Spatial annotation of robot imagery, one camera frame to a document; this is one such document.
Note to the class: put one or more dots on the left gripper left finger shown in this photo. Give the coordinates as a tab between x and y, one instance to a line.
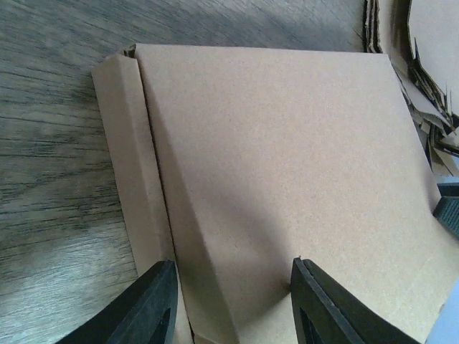
144	313

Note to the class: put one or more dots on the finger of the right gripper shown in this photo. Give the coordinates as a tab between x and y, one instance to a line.
447	208

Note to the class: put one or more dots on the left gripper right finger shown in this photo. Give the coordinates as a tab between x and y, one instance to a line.
325	312

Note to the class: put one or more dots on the brown cardboard box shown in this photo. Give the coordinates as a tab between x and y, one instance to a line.
234	161

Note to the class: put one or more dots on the pile of flat cardboard blanks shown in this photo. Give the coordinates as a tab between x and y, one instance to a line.
420	39

